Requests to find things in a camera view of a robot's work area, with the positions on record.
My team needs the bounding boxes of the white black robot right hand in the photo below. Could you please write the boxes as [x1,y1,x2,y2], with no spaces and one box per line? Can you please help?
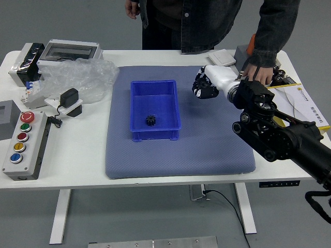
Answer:
[192,65,237,100]

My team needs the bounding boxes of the person's left hand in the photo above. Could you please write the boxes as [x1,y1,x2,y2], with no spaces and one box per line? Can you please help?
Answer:
[244,63,274,85]

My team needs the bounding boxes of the person's right hand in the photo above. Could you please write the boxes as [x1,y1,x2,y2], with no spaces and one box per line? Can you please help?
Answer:
[125,0,142,19]

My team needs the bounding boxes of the blue plastic box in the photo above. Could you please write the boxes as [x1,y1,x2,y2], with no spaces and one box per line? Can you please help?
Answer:
[130,80,182,143]

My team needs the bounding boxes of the grey distribution box clear cover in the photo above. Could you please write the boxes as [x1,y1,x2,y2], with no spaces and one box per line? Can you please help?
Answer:
[37,39,104,64]

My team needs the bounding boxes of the grey under-table power box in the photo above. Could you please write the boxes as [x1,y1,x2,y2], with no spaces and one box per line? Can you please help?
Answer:
[189,184,209,202]

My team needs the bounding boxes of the grey square box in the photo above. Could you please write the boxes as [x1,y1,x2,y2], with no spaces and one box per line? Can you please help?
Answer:
[0,100,21,142]

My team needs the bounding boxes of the grey push button control box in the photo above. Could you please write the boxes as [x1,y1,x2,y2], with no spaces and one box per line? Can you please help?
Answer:
[1,111,51,181]

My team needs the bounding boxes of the grey block holder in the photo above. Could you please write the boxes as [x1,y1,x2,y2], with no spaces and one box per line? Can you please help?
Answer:
[234,45,251,68]

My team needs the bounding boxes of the orange cylinder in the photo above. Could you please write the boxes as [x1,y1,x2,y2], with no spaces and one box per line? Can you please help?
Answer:
[247,34,257,55]

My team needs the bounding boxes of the yellow and white carton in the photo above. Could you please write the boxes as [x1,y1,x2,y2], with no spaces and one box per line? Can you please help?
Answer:
[267,83,331,135]

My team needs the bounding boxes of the person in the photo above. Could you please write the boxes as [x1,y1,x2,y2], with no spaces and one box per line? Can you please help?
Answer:
[125,0,302,86]

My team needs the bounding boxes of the clear plastic bag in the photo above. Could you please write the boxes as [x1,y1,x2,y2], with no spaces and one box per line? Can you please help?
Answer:
[38,58,120,104]

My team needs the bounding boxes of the blue-grey padded mat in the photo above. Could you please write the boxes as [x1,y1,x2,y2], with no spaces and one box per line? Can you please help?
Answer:
[104,66,257,180]

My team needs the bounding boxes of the black power adapter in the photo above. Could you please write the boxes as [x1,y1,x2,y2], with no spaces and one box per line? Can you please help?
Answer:
[59,88,80,108]

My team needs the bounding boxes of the black table control panel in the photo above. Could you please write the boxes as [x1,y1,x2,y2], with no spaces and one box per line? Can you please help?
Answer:
[259,180,300,188]

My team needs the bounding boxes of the white and black socket block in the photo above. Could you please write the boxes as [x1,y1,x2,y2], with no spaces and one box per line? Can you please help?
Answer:
[44,96,83,118]

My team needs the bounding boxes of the white circuit breaker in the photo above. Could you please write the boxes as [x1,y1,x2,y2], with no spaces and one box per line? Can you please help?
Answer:
[20,80,49,111]

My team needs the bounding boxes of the white table leg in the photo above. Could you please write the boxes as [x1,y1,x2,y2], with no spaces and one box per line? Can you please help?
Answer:
[234,182,258,235]
[49,189,72,245]

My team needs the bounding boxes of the silver metal plate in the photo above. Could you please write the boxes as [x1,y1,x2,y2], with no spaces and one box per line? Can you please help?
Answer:
[87,235,218,248]

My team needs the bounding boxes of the white wall switch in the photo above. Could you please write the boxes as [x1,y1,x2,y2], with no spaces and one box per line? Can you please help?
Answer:
[208,49,236,67]

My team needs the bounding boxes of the black and grey switch box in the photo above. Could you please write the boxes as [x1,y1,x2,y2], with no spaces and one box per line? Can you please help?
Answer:
[8,42,46,87]

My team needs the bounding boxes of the black power cable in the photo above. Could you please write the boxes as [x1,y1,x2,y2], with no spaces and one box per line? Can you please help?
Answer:
[203,190,251,248]

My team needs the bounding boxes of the black adapter cord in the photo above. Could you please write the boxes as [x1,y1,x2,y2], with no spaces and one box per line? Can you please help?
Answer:
[48,104,64,129]

